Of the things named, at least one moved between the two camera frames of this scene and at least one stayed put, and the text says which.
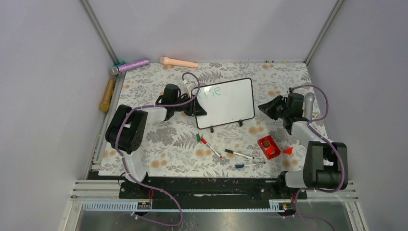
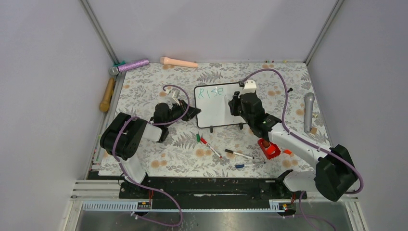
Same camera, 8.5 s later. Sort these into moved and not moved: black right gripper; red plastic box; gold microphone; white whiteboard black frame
Moved: black right gripper
Not moved: gold microphone; white whiteboard black frame; red plastic box
